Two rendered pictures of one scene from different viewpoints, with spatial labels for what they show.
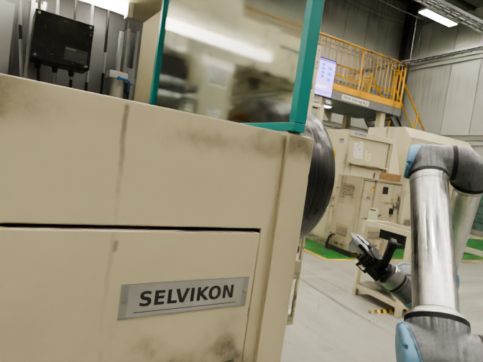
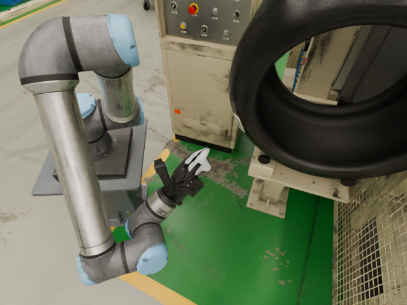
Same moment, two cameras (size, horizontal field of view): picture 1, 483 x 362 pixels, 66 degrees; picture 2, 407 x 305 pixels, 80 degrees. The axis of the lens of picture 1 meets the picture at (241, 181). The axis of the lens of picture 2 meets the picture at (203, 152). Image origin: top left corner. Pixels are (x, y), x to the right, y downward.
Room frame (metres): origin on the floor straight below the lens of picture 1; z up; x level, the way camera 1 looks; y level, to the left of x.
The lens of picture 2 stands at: (1.83, -0.76, 1.58)
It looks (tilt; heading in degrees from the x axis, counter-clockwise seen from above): 50 degrees down; 143
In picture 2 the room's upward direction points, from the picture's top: straight up
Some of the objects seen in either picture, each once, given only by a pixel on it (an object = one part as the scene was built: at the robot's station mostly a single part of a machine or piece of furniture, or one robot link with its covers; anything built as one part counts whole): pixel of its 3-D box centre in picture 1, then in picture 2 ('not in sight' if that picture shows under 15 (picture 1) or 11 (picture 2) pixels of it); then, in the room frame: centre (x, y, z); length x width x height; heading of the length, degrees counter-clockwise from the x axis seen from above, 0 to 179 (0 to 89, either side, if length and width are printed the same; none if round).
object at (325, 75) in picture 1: (317, 75); not in sight; (5.47, -0.87, 2.60); 0.60 x 0.05 x 0.55; 118
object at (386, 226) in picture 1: (391, 265); not in sight; (3.72, -1.62, 0.40); 0.60 x 0.35 x 0.80; 28
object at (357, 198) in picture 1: (365, 215); not in sight; (6.06, -2.08, 0.62); 0.91 x 0.58 x 1.25; 118
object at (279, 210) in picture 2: not in sight; (268, 195); (1.39, 0.17, 0.02); 0.27 x 0.27 x 0.04; 33
